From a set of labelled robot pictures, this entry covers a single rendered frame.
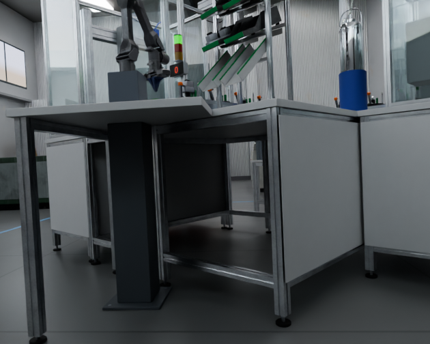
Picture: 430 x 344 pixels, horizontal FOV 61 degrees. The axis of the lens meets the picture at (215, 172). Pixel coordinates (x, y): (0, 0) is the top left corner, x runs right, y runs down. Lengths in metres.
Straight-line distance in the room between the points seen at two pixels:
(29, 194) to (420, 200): 1.66
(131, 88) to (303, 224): 0.95
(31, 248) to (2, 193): 5.11
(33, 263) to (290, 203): 0.97
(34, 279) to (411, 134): 1.71
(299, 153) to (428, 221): 0.74
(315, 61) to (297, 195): 10.07
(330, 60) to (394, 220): 9.75
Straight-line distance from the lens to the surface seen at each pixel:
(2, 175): 6.57
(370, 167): 1.99
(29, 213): 1.48
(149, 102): 1.28
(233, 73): 1.82
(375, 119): 2.00
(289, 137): 1.43
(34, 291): 1.54
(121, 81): 1.73
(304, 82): 11.26
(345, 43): 2.40
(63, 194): 2.85
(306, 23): 11.72
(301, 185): 1.50
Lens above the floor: 0.64
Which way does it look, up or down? 2 degrees down
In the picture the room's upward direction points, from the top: 3 degrees counter-clockwise
